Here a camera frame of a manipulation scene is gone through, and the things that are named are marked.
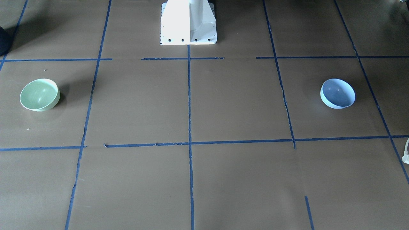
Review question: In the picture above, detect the white pedestal column with base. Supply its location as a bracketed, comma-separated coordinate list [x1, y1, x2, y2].
[160, 0, 218, 45]

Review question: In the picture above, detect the white power plug with cable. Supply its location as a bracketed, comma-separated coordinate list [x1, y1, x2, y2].
[401, 138, 409, 164]

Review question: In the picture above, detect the green bowl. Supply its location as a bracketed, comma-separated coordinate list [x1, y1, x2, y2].
[19, 78, 60, 112]

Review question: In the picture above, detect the blue bowl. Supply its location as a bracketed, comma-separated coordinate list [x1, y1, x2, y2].
[320, 78, 356, 109]

